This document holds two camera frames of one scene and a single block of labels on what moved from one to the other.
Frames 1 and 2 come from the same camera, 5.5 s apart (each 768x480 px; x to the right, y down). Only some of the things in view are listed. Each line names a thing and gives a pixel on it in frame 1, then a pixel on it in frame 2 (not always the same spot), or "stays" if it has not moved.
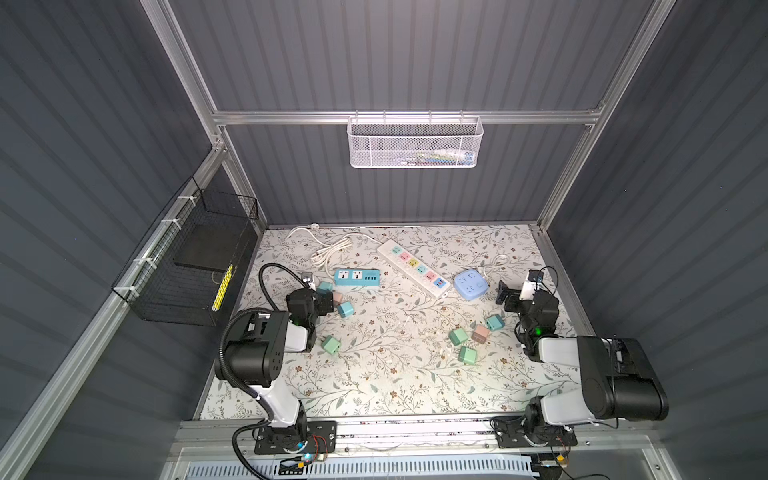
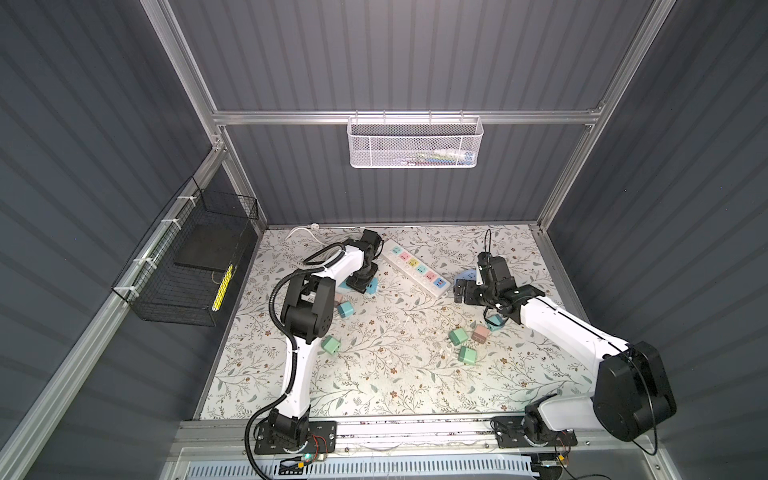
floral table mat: [417, 324] stays
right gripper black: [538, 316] to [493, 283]
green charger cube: [467, 355] stays
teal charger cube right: [495, 322] stays
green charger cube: [457, 336] stays
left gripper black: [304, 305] to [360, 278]
